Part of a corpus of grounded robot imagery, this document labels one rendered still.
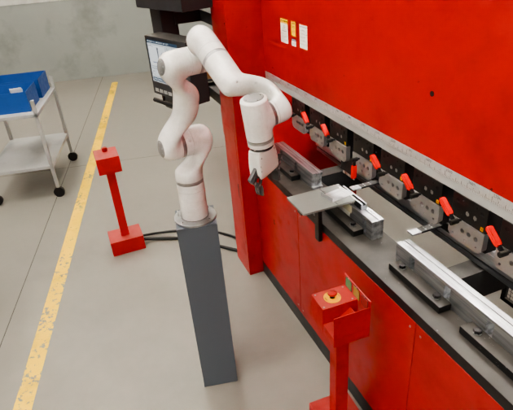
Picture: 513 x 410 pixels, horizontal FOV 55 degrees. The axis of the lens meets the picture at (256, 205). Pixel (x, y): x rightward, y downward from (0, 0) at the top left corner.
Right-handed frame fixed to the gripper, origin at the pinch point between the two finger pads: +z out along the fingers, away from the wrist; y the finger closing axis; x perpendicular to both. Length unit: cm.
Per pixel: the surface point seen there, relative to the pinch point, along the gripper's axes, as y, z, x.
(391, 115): -52, -3, 19
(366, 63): -63, -16, 3
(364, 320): -11, 64, 28
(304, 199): -47, 47, -21
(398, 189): -44, 23, 26
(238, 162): -82, 67, -94
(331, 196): -56, 48, -12
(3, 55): -259, 148, -775
